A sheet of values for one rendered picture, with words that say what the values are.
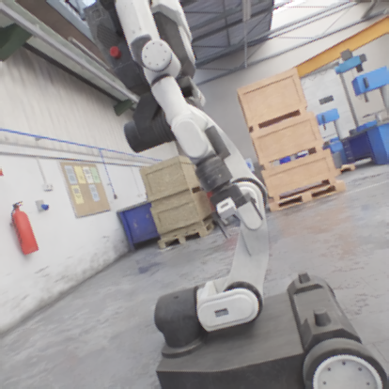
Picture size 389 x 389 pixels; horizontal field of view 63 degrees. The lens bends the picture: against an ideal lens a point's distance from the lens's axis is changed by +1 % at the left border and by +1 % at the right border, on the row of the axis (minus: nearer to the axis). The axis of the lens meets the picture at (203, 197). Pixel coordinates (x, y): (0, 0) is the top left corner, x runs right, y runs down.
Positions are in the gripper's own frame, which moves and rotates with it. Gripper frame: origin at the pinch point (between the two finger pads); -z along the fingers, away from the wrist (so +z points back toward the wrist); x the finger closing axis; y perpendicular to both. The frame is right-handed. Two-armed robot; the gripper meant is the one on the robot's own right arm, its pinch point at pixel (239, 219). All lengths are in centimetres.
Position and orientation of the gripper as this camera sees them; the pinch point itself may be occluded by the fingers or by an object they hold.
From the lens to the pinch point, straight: 88.5
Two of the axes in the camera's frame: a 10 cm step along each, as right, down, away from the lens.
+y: 1.7, -0.7, 9.8
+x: 8.5, -4.9, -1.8
